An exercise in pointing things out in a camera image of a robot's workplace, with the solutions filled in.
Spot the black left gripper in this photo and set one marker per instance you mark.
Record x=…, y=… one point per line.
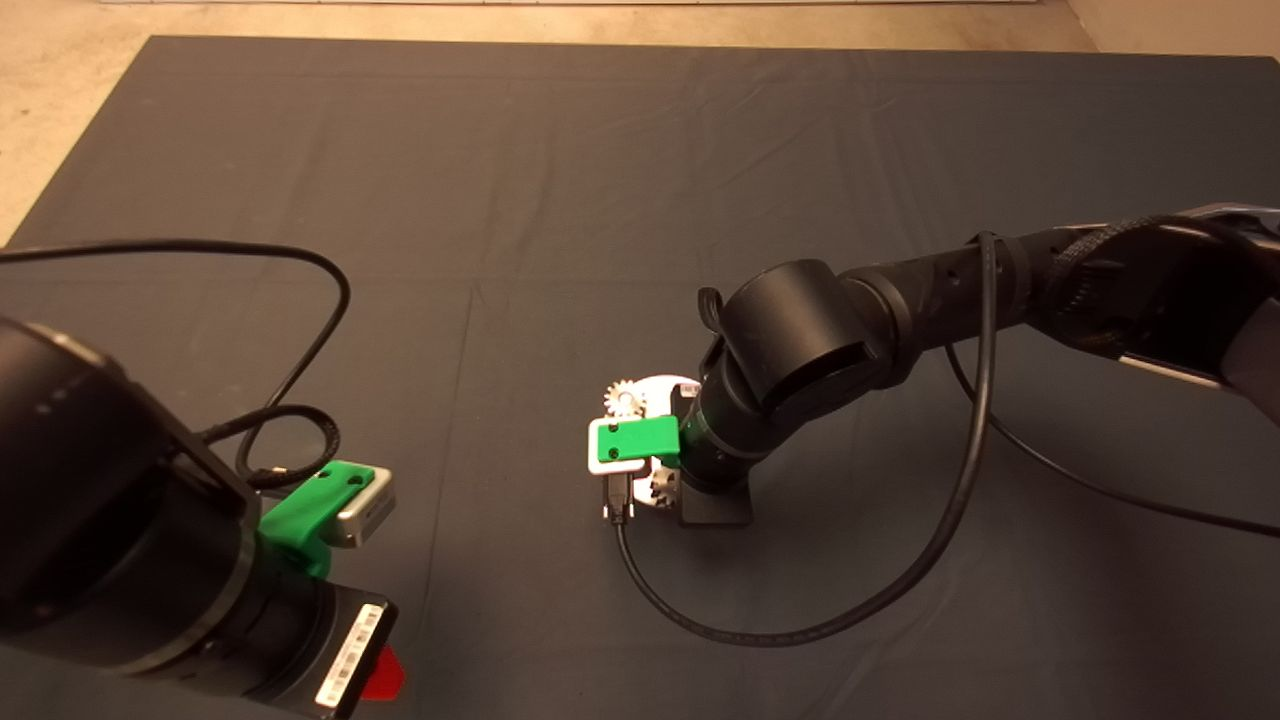
x=350, y=650

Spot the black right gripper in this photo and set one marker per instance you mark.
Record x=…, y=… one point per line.
x=718, y=508

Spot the steel planetary gear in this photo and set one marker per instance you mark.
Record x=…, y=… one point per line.
x=625, y=400
x=665, y=488

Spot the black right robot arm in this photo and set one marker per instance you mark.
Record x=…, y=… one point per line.
x=800, y=330

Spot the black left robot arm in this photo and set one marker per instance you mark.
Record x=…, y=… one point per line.
x=100, y=540

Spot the dark grey table cloth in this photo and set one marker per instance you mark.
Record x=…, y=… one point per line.
x=500, y=200

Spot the green right camera mount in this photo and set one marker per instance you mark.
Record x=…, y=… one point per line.
x=645, y=438

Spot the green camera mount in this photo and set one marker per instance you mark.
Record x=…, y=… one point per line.
x=300, y=515
x=645, y=438

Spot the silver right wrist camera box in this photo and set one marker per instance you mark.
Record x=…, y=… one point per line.
x=608, y=466

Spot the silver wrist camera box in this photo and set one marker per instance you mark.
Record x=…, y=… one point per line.
x=368, y=510
x=608, y=466

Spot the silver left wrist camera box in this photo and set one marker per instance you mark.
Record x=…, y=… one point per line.
x=368, y=510

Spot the green left camera mount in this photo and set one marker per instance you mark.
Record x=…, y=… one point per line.
x=300, y=515

